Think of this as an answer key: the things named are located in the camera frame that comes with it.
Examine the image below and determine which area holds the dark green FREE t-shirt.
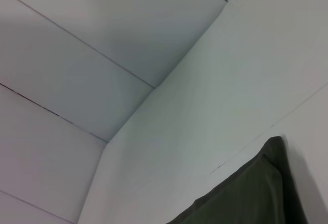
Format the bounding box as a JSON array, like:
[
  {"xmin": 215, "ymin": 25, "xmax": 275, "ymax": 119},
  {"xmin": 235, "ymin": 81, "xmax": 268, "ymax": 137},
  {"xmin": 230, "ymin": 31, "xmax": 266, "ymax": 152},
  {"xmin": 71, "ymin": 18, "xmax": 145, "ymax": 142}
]
[{"xmin": 166, "ymin": 135, "xmax": 308, "ymax": 224}]

